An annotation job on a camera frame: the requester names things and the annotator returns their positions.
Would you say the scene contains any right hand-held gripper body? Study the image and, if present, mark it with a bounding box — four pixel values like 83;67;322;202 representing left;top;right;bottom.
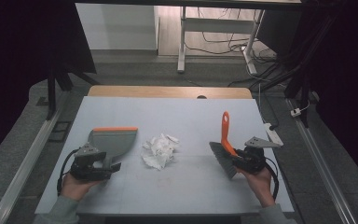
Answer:
236;135;284;175

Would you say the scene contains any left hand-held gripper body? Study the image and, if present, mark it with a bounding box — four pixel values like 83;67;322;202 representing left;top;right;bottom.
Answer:
69;142;114;182

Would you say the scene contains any grey brush with orange handle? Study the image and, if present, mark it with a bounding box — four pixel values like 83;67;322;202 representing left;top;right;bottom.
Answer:
208;110;241;181

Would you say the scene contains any grey dustpan with orange edge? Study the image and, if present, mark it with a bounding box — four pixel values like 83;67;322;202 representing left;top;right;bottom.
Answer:
87;126;139;172

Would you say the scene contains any white tissue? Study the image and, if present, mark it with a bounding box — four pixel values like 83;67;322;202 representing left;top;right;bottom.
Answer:
141;133;181;171

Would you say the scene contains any person's left hand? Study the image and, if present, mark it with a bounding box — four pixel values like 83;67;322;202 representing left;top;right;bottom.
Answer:
60;172;103;202

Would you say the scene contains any person's right hand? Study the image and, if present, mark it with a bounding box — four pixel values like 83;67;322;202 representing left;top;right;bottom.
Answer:
236;166;277;208

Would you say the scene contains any white power strip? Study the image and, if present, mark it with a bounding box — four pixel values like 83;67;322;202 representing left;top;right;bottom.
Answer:
263;122;284;148

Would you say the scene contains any black stand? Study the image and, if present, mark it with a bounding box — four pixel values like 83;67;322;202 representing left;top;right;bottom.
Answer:
255;12;339;129
45;62;101;121

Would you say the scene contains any wooden table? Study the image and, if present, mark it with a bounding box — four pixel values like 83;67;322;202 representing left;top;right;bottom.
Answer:
87;85;254;100

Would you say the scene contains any black curtain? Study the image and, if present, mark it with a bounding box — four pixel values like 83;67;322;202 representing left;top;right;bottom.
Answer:
255;0;358;192
0;0;98;169

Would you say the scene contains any left hand-held gripper black cable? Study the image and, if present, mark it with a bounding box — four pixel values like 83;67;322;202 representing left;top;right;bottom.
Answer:
56;147;81;198

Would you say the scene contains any hand-held gripper black cable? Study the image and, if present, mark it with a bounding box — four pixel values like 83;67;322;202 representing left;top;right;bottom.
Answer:
263;156;281;202
56;147;81;198

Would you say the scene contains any right hand-held gripper black cable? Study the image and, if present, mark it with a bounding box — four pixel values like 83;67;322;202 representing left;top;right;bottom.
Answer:
263;156;281;202

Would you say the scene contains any aluminium rail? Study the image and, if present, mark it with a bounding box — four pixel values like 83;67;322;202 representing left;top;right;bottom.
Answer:
0;90;73;224
284;97;358;224

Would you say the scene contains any bundle of floor cables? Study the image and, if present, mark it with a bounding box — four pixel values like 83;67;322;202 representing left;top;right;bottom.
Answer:
185;7;293;89

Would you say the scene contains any white desk frame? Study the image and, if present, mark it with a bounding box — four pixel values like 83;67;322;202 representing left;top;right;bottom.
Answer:
176;6;266;76

